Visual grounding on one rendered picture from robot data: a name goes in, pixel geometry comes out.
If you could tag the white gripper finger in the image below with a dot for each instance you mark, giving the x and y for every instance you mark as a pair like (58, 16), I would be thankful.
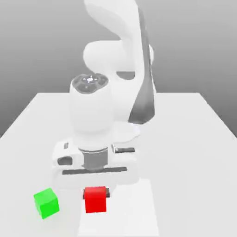
(108, 193)
(83, 194)

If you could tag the small red cube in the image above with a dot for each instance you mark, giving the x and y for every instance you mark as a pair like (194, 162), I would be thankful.
(95, 200)

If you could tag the small green cube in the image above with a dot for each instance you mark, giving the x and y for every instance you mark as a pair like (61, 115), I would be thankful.
(46, 203)

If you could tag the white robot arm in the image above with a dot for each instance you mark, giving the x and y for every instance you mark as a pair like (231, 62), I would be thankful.
(92, 111)

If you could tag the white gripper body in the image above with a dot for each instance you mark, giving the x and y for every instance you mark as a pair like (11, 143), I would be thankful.
(118, 177)

